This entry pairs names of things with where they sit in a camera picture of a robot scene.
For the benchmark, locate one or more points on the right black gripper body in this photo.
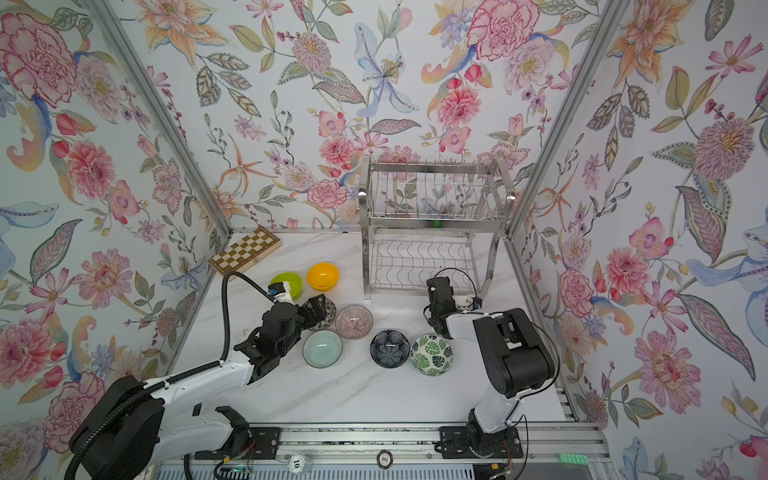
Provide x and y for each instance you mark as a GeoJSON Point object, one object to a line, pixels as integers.
{"type": "Point", "coordinates": [438, 289]}

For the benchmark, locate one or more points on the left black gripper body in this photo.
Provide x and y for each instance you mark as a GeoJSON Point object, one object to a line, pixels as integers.
{"type": "Point", "coordinates": [308, 312]}

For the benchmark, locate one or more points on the pale green ceramic bowl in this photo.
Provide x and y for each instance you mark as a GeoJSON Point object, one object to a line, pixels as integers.
{"type": "Point", "coordinates": [322, 349]}

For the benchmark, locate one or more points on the pink striped ceramic bowl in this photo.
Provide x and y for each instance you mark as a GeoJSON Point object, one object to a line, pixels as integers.
{"type": "Point", "coordinates": [354, 322]}

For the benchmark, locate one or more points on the two-tier steel dish rack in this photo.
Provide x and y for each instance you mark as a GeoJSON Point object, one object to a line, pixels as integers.
{"type": "Point", "coordinates": [421, 220]}

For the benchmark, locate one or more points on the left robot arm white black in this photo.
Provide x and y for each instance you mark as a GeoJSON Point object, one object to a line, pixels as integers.
{"type": "Point", "coordinates": [136, 424]}

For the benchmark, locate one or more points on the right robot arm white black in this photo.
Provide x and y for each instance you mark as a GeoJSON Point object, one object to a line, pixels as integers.
{"type": "Point", "coordinates": [516, 361]}

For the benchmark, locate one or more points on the lime green plastic bowl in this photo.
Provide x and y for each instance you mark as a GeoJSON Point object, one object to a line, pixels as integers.
{"type": "Point", "coordinates": [293, 279]}

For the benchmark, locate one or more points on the orange yellow plastic bowl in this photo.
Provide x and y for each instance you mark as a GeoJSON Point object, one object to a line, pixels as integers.
{"type": "Point", "coordinates": [323, 276]}

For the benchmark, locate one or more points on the green leaf pattern bowl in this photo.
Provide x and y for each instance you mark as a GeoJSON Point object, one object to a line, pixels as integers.
{"type": "Point", "coordinates": [431, 355]}

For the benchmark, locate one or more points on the dark blue floral bowl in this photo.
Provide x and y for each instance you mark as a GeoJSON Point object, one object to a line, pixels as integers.
{"type": "Point", "coordinates": [390, 349]}

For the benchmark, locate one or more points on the wooden chess board box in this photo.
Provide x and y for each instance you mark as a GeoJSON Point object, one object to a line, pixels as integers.
{"type": "Point", "coordinates": [246, 252]}

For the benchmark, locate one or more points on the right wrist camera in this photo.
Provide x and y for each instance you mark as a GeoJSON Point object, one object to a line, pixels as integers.
{"type": "Point", "coordinates": [467, 302]}

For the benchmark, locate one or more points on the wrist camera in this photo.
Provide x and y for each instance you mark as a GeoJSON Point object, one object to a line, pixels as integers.
{"type": "Point", "coordinates": [280, 292]}
{"type": "Point", "coordinates": [467, 302]}

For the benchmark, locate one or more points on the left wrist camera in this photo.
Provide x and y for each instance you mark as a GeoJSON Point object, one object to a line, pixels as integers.
{"type": "Point", "coordinates": [280, 292]}

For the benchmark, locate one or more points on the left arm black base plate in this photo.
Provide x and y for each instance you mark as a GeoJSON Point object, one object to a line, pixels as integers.
{"type": "Point", "coordinates": [260, 443]}

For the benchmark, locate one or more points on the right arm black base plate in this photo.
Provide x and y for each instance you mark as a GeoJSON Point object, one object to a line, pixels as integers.
{"type": "Point", "coordinates": [461, 442]}

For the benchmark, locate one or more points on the aluminium front rail frame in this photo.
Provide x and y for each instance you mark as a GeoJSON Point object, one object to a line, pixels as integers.
{"type": "Point", "coordinates": [537, 450]}

